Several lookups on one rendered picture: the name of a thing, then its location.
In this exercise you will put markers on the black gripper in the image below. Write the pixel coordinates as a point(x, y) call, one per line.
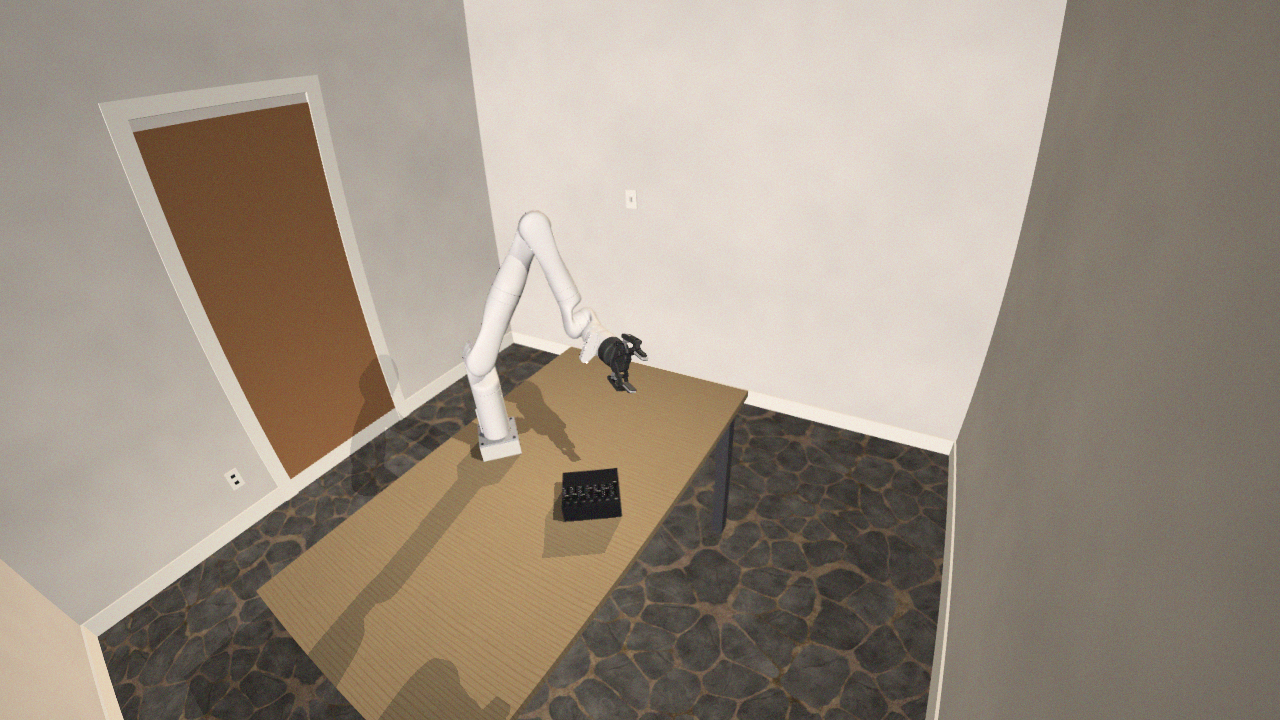
point(617, 355)

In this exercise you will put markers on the black lighting desk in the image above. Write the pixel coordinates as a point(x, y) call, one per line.
point(603, 504)

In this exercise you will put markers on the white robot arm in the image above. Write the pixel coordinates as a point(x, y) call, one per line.
point(480, 354)

